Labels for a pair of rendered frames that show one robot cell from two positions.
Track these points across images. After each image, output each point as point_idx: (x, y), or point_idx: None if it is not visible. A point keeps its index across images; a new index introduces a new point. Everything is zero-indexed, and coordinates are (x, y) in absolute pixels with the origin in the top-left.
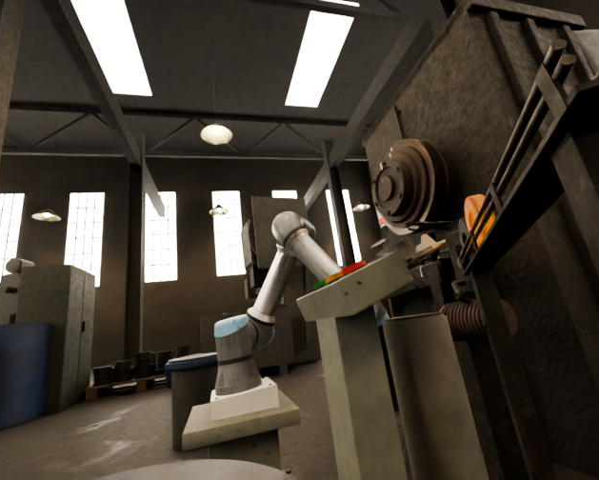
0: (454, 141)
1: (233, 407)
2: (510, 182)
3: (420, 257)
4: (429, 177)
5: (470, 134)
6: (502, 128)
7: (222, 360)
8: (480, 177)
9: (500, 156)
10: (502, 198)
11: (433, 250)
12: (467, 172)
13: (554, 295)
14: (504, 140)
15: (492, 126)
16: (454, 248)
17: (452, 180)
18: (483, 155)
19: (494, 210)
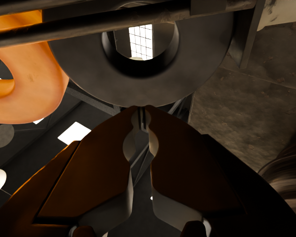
0: (251, 164)
1: None
2: (224, 77)
3: (203, 220)
4: (278, 191)
5: (228, 149)
6: (196, 122)
7: None
8: (257, 114)
9: (215, 108)
10: (228, 69)
11: (96, 135)
12: (269, 134)
13: None
14: (202, 114)
15: (203, 131)
16: (246, 58)
17: (293, 150)
18: (232, 126)
19: (253, 62)
